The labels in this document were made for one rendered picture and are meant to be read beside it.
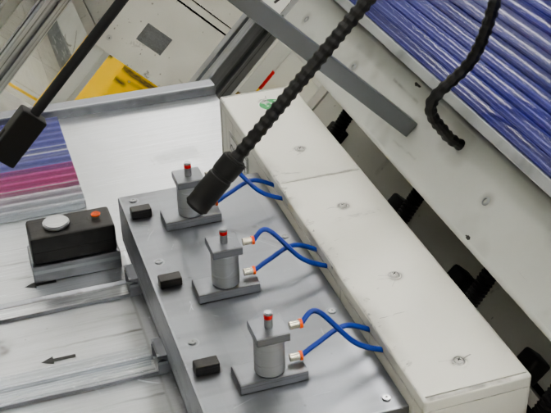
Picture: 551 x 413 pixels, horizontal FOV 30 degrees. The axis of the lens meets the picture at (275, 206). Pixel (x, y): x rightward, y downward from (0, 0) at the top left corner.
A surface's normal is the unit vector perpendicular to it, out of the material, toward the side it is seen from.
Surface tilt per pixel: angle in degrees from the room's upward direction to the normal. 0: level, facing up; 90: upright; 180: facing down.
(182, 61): 90
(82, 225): 43
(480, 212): 90
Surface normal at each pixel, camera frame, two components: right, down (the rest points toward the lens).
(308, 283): -0.02, -0.85
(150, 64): 0.32, 0.49
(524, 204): -0.70, -0.45
